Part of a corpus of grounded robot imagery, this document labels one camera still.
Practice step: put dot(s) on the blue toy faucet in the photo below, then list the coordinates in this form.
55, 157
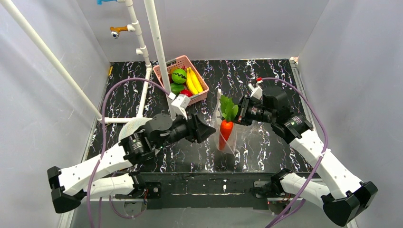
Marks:
100, 2

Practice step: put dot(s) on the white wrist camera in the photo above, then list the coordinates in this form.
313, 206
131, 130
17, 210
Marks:
256, 90
179, 103

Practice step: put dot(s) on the green toy vegetable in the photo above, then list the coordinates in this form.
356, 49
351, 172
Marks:
176, 88

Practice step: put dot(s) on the green toy watermelon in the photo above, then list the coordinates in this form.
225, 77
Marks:
179, 76

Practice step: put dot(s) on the clear polka dot zip bag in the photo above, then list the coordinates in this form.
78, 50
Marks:
238, 132

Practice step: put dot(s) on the yellow toy bananas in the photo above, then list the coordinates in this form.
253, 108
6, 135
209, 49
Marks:
192, 82

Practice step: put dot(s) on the pink plastic basket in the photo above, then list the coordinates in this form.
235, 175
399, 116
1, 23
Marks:
183, 62

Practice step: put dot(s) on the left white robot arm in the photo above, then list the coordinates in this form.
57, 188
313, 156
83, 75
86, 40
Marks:
139, 140

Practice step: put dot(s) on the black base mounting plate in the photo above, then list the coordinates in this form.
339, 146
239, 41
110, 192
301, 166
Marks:
209, 190

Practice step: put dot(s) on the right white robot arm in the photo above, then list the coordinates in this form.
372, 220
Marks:
342, 195

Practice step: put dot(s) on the red toy pepper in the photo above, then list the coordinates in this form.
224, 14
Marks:
186, 92

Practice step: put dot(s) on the white PVC pipe frame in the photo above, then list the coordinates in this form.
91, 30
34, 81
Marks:
63, 67

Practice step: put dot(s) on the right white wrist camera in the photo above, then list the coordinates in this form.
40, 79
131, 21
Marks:
256, 90

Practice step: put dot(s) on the orange toy carrot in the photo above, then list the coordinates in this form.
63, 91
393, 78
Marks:
229, 111

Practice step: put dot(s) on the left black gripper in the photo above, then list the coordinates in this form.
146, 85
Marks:
194, 127

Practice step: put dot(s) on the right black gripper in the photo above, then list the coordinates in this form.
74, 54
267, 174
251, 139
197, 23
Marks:
242, 110

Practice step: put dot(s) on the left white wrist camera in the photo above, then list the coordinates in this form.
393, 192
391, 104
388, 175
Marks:
179, 103

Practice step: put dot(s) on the orange toy faucet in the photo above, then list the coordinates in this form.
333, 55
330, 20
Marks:
115, 31

